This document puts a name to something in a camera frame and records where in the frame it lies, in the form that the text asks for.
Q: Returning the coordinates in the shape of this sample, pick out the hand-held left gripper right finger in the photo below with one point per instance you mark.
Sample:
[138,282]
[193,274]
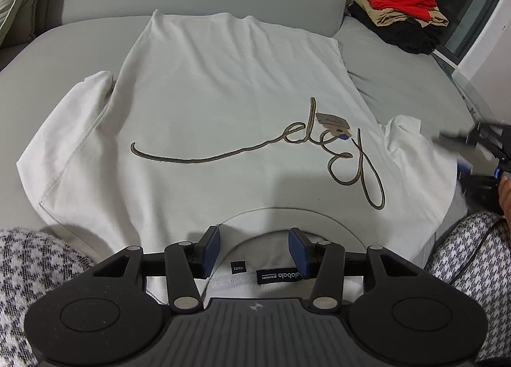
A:
[297,251]

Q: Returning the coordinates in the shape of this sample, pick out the person's leg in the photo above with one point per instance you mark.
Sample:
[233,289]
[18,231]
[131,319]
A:
[36,271]
[479,255]

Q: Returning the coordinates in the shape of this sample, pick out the brown paper hang tag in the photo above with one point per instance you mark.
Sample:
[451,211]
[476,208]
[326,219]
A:
[333,123]

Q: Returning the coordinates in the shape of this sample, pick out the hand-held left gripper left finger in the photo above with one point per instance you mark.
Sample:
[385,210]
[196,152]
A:
[211,249]

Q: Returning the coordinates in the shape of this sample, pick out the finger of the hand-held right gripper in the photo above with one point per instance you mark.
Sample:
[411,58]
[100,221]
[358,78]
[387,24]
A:
[457,140]
[475,181]

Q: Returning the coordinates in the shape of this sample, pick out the white t-shirt with script print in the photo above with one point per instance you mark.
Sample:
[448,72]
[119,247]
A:
[223,111]

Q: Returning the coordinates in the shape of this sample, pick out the black folded garment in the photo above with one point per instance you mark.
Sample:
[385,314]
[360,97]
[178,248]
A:
[407,35]

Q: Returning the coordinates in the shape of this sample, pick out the tan folded garment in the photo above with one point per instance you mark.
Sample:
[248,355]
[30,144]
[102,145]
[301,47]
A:
[387,15]

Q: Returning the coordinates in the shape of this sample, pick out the person's left leg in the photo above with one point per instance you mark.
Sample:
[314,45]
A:
[36,271]

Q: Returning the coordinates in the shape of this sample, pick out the dark glass window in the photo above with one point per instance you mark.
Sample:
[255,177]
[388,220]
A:
[471,3]

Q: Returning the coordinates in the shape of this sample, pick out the person's right hand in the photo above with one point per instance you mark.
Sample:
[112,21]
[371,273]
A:
[506,193]

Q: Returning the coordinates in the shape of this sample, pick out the person's right leg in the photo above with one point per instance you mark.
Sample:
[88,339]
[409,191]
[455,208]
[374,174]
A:
[479,255]

